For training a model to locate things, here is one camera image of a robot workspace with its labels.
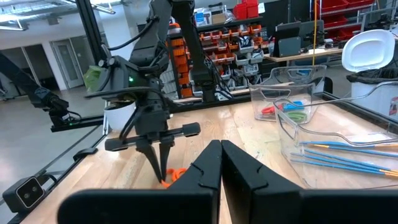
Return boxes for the black clamp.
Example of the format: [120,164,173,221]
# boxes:
[72,147,99,162]

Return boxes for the green handled scissors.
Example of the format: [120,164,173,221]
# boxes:
[285,111,309,123]

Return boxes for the black table-level camera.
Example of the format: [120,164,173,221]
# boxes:
[2,176,47,215]

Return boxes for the dark desk monitor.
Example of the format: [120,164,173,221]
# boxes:
[272,21,302,58]
[300,19,326,47]

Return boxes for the wooden desk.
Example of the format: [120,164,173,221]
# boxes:
[263,47,345,63]

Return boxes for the blue handled scissors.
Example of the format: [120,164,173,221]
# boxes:
[280,100,305,112]

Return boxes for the white trash can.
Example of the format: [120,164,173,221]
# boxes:
[346,67,398,123]

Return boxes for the yellow cable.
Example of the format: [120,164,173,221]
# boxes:
[312,0,319,67]

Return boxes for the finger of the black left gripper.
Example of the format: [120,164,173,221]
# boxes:
[136,141,165,184]
[158,141,175,181]

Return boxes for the orange handled scissors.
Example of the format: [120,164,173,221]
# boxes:
[160,167,188,189]

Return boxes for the red handled scissors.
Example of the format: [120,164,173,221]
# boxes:
[260,104,284,116]

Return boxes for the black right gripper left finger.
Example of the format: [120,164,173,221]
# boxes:
[57,139,223,224]

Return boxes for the green potted plant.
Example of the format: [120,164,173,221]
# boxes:
[82,64,138,132]

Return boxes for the red storage bins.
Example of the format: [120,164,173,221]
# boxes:
[233,0,259,20]

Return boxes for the shelf with orange bins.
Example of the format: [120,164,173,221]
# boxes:
[166,17,265,102]

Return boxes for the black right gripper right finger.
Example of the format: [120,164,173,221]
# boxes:
[221,139,398,224]

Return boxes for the grey door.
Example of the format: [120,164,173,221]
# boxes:
[50,39,85,90]

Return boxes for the red storage bin rack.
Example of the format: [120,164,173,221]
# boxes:
[310,0,379,41]

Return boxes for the clear plastic bin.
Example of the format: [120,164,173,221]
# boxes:
[272,80,398,191]
[248,64,328,124]

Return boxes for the white trash can lid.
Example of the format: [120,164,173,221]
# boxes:
[341,29,397,73]

